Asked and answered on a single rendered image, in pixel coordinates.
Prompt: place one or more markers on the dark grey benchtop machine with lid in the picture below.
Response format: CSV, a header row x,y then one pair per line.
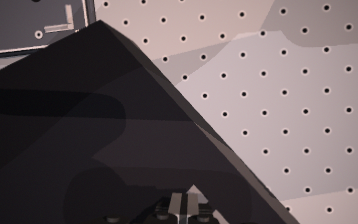
x,y
89,127

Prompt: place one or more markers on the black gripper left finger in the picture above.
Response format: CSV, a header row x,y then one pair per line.
x,y
166,212

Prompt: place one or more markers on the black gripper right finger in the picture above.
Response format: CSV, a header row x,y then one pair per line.
x,y
197,213

